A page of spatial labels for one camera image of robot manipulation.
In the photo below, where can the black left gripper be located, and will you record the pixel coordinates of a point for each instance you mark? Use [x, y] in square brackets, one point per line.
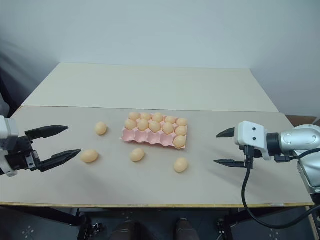
[22, 156]

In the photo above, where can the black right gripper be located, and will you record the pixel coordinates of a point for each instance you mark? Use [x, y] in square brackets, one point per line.
[249, 151]

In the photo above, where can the pink egg tray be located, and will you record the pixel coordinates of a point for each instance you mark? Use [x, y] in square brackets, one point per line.
[147, 138]

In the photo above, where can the beige egg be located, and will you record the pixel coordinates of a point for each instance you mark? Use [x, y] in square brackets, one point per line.
[154, 126]
[167, 128]
[181, 130]
[101, 128]
[130, 124]
[158, 117]
[170, 119]
[134, 115]
[137, 154]
[181, 164]
[145, 116]
[143, 125]
[89, 156]
[179, 141]
[181, 122]

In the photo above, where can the dark brown rounded shape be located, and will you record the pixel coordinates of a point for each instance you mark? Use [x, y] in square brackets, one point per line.
[126, 231]
[183, 228]

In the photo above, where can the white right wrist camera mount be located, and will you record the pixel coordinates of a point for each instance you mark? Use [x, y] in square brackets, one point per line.
[252, 136]

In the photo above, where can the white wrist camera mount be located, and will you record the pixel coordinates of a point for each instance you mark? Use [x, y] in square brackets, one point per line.
[11, 127]
[252, 136]

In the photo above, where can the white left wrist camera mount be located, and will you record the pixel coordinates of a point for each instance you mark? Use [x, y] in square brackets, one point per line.
[11, 127]

